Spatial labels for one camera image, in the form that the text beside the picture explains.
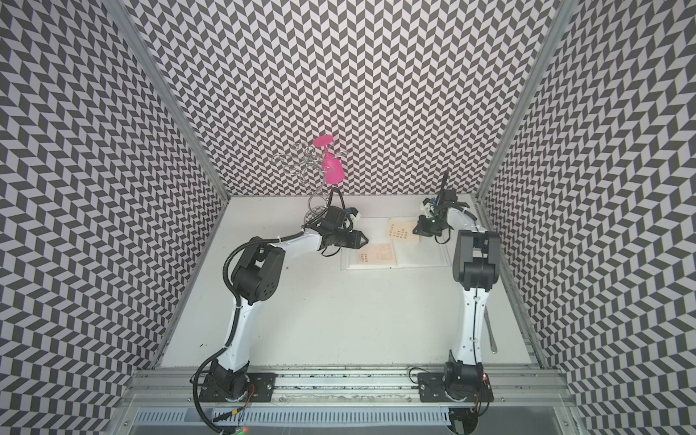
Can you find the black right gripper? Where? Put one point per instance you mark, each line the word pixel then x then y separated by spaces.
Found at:
pixel 422 227

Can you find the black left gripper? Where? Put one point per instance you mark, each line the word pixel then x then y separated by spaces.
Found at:
pixel 355 239

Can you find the beige calendar card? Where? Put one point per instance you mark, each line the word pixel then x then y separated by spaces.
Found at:
pixel 402 230

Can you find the white photo album bicycle cover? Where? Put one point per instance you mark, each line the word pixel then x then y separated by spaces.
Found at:
pixel 425 254

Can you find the pale pink card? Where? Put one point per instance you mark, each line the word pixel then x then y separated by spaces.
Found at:
pixel 376 255

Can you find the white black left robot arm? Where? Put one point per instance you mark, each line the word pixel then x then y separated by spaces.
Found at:
pixel 252 273

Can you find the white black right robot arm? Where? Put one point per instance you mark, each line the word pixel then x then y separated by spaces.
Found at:
pixel 475 268

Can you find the pink plastic cup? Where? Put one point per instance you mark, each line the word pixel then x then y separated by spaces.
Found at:
pixel 331 165

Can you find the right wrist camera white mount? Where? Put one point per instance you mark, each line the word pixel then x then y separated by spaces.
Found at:
pixel 429 207

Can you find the chrome wire cup stand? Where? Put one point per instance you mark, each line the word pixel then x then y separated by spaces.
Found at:
pixel 302 162

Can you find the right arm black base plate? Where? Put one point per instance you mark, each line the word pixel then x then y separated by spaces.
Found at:
pixel 432 388

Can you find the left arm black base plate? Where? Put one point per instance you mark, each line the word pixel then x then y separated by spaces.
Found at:
pixel 236 388

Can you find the aluminium front rail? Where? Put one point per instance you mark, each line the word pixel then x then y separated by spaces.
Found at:
pixel 510 385

